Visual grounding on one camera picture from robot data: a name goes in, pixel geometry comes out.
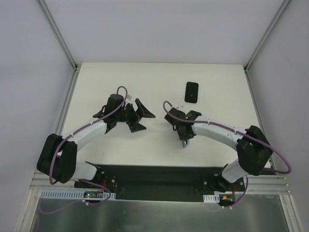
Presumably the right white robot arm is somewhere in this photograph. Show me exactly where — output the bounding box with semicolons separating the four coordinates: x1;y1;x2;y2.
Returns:
164;107;273;192

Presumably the black phone on table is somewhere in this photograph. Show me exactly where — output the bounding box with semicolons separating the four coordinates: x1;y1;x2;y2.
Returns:
184;82;199;103

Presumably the left white cable duct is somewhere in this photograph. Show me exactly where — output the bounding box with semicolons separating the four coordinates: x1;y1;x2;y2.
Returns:
41;190;116;201

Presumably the right aluminium frame post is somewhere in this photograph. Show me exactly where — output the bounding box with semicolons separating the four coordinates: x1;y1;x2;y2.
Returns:
243;0;293;73

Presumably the aluminium frame post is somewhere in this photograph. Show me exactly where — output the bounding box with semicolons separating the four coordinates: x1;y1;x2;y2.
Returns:
243;0;293;73
36;0;82;72

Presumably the aluminium front rail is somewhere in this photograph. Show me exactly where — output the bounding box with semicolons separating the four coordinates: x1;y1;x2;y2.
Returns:
30;171;292;195

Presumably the left aluminium frame post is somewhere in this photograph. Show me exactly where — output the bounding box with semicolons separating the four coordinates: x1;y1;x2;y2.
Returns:
36;0;82;72

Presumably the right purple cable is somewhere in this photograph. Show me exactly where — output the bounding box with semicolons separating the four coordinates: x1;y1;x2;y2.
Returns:
163;100;293;213

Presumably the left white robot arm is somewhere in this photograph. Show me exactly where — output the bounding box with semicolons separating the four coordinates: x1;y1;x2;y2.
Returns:
36;94;155;188

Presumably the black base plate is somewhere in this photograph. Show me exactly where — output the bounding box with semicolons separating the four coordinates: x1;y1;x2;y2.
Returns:
73;163;244;201

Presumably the lilac phone case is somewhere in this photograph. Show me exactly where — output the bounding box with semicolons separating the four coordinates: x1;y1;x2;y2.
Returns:
182;140;190;148

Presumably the white cable duct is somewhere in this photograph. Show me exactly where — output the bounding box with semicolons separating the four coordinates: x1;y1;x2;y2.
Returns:
41;190;116;201
203;194;220;203

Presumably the right white cable duct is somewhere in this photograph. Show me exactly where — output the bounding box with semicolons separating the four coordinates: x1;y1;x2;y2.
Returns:
203;194;220;203

